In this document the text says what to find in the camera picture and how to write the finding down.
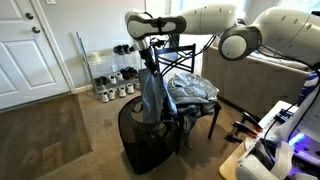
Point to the blue white striped cloth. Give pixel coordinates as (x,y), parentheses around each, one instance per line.
(308,86)

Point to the bright window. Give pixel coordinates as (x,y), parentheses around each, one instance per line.
(300,4)

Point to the white panelled entry door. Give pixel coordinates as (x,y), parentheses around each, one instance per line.
(26,60)

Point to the black orange bar clamp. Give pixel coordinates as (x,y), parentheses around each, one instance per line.
(251,120)
(233,138)
(245,129)

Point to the metal deadbolt lock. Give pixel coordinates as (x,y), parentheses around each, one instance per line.
(29,16)

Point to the black sneaker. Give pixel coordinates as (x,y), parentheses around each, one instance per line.
(105,80)
(133,72)
(98,82)
(126,49)
(125,74)
(119,50)

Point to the black metal chair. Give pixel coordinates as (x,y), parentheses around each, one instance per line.
(213,120)

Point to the beige sofa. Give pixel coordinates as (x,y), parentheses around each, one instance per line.
(250,86)

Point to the grey denim jeans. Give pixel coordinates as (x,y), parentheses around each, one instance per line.
(188,126)

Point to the light washed denim jeans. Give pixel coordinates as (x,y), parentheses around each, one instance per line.
(190,88)

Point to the black mesh laundry basket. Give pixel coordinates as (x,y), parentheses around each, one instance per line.
(146,146)

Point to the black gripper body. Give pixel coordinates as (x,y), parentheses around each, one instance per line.
(146,55)

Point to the blue denim trousers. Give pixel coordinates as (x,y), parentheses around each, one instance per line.
(151,96)

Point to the white sneaker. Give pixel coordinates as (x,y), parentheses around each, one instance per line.
(122,91)
(119,76)
(105,97)
(112,94)
(130,88)
(112,79)
(137,85)

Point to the metal door knob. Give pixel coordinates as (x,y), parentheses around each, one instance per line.
(36,30)

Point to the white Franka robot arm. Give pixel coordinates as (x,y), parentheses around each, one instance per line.
(206,20)

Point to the white light switch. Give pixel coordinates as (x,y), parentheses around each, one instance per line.
(50,1)

